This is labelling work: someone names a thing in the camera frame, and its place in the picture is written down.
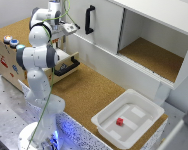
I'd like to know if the white plastic box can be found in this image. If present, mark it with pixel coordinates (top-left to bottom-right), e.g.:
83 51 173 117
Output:
90 88 166 150

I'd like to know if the wooden drawer box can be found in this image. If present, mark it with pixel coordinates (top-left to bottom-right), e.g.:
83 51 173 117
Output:
0 16 80 92

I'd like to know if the white cabinet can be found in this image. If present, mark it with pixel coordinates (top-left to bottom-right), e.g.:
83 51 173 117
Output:
62 0 188 98

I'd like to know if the black drawer handle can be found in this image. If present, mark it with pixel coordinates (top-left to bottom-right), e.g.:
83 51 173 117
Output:
54 55 81 77

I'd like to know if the pink block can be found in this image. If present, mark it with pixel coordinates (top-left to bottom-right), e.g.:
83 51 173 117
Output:
115 117 125 127

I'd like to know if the blue button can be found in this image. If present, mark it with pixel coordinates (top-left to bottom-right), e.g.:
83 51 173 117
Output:
9 38 20 48

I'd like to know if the green button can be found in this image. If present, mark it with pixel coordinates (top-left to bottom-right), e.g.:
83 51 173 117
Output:
15 43 26 52

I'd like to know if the green cable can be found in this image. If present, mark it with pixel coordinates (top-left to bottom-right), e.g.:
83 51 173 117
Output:
26 0 78 150

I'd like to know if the white sliding door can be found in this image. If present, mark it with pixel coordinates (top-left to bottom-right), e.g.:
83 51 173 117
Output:
65 0 125 55

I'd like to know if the red button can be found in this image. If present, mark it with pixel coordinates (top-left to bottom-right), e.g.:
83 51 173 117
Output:
3 35 13 44

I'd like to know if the black door handle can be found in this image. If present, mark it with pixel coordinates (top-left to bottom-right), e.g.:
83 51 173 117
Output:
84 4 96 36

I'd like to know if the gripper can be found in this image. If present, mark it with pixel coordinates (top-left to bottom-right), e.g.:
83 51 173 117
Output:
55 21 81 36

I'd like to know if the wooden drawer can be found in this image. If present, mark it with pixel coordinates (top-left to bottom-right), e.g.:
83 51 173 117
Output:
50 39 82 79

